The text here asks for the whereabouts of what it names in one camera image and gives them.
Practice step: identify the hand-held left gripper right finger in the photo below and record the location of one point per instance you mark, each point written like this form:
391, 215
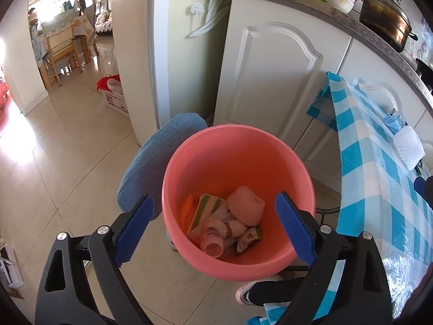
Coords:
296, 226

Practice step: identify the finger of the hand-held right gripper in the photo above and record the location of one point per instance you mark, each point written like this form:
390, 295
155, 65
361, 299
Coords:
418, 185

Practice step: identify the white laundry basket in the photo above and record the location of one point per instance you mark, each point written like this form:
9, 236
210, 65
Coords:
115, 98

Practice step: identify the blue cushioned stool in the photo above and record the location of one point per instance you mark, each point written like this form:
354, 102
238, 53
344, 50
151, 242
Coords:
152, 162

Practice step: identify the orange wrapper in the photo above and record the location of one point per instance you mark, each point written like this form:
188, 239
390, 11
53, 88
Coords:
188, 213

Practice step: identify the cream refrigerator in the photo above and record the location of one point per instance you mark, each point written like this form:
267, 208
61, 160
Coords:
182, 57

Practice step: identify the person's shoe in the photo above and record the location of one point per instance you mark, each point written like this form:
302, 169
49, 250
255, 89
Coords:
243, 293

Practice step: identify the pink plastic bucket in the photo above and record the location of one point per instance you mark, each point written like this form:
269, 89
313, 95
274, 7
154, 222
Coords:
220, 162

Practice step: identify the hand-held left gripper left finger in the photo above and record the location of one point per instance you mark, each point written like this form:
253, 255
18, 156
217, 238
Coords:
133, 230

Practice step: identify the yellow green scrub sponge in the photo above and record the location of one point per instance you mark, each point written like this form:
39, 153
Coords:
206, 210

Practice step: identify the person's leg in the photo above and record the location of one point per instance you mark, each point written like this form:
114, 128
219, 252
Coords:
277, 291

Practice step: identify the wooden chair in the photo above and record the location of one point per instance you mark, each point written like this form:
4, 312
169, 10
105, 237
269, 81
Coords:
61, 47

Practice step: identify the cloth covered dining table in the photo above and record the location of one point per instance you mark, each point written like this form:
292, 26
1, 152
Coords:
84, 27

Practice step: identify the black frying pan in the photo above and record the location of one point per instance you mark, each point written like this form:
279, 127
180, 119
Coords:
426, 74

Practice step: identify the white floor rack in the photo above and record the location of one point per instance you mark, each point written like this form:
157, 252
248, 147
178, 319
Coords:
10, 267

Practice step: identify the blue patterned cloth bundle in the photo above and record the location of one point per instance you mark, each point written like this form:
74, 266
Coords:
394, 123

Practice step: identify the white cabinet door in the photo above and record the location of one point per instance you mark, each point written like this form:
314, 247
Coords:
372, 67
270, 74

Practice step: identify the dark cooking pot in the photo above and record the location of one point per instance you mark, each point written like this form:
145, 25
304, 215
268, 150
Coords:
385, 17

